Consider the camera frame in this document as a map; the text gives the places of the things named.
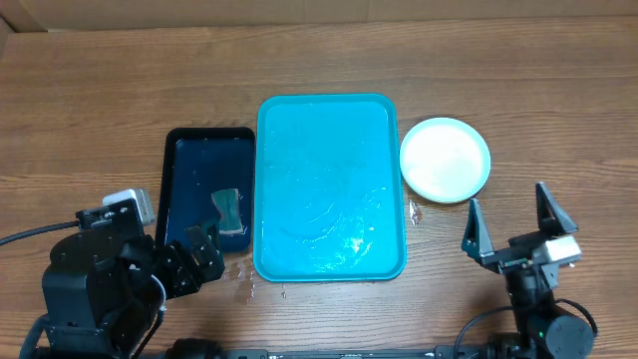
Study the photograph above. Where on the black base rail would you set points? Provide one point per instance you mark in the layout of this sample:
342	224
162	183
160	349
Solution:
194	348

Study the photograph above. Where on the teal plastic tray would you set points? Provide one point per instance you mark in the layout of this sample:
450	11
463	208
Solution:
328	192

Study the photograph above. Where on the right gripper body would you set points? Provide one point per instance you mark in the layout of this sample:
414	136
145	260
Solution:
505	255

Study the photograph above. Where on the light blue plate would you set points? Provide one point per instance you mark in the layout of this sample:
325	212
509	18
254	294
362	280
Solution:
445	160

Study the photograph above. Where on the black plastic tray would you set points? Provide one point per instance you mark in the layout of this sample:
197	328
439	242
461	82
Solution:
198	162

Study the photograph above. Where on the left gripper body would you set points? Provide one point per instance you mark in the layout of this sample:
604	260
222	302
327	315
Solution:
175	271

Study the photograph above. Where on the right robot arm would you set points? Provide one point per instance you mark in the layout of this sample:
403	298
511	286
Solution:
546	327

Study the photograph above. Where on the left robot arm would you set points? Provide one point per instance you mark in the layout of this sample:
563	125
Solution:
106	288

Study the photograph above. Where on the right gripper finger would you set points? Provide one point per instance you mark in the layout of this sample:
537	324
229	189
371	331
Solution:
476	242
552	219

